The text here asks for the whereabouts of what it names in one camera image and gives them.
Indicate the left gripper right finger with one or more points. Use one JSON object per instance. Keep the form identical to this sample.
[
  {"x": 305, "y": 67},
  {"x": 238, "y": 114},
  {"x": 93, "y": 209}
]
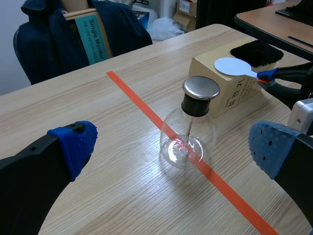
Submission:
[{"x": 288, "y": 159}]

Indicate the brown cardboard box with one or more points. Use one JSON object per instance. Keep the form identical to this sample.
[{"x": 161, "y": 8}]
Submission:
[{"x": 232, "y": 93}]

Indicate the wooden desk black edge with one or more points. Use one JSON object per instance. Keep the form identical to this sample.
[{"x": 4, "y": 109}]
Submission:
[{"x": 271, "y": 27}]

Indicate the clear glass flask black stopper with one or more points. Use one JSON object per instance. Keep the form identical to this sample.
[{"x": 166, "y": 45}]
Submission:
[{"x": 193, "y": 137}]

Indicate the cardboard box teal label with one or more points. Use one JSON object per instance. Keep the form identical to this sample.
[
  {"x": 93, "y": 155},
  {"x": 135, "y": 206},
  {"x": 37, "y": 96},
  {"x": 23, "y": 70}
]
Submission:
[{"x": 94, "y": 36}]

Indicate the stacked cardboard boxes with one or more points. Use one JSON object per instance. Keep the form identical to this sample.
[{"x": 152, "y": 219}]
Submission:
[{"x": 185, "y": 14}]

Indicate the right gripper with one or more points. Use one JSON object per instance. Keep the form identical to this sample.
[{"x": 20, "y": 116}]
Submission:
[{"x": 308, "y": 86}]

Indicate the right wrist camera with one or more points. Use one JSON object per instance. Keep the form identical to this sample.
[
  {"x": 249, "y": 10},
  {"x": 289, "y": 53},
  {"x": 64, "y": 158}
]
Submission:
[{"x": 302, "y": 115}]

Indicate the dark blue chair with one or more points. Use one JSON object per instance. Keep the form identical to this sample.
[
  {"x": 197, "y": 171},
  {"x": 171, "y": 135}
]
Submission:
[{"x": 18, "y": 49}]

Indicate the white plastic bag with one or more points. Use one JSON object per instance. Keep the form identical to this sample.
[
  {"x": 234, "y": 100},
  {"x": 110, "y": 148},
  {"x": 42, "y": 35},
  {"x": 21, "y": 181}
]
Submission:
[{"x": 163, "y": 29}]

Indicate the black fur patch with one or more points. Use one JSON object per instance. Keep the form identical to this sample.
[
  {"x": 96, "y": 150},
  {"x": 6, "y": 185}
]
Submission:
[{"x": 259, "y": 52}]

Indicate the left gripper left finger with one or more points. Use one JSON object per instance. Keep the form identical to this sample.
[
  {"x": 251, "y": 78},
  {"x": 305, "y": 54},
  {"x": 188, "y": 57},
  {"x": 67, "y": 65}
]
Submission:
[{"x": 31, "y": 176}]

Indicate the dark blue jacket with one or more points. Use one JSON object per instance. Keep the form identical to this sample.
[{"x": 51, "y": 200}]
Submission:
[{"x": 49, "y": 44}]

